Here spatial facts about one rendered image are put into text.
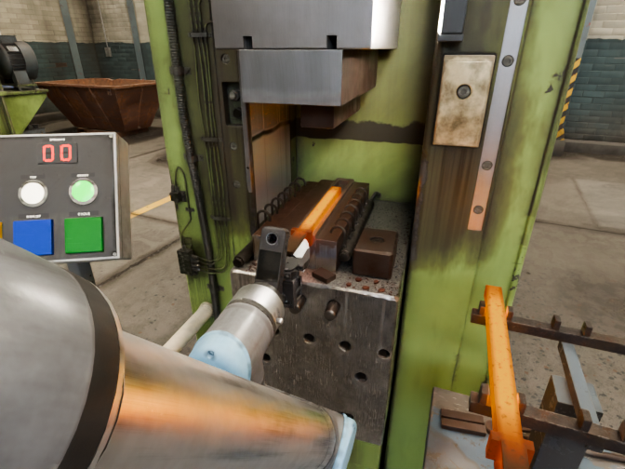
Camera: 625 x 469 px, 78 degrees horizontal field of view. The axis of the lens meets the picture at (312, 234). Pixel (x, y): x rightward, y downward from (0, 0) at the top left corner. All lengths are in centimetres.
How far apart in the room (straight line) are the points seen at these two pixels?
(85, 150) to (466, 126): 81
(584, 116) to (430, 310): 596
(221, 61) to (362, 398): 85
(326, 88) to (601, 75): 619
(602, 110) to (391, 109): 578
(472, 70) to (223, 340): 65
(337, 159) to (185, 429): 112
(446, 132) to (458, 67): 12
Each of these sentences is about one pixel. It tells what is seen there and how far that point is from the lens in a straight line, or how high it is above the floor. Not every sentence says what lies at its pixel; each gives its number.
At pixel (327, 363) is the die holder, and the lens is 96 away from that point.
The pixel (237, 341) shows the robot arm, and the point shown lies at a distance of 56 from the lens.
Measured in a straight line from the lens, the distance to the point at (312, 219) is 90.
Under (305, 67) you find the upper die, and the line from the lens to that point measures 77.
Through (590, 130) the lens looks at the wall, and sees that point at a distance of 689.
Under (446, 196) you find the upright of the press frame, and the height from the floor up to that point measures 107.
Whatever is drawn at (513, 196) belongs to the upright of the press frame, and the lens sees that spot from 94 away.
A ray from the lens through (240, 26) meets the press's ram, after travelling 81.
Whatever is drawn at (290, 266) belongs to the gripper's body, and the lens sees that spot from 72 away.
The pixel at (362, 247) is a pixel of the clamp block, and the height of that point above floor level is 98.
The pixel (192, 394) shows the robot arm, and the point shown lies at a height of 119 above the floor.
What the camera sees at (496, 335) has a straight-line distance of 71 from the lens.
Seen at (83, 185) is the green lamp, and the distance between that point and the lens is 98.
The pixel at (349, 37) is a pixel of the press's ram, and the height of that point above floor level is 138.
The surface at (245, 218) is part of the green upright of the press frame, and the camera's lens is 107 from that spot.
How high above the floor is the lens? 137
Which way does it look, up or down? 26 degrees down
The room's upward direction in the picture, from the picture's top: straight up
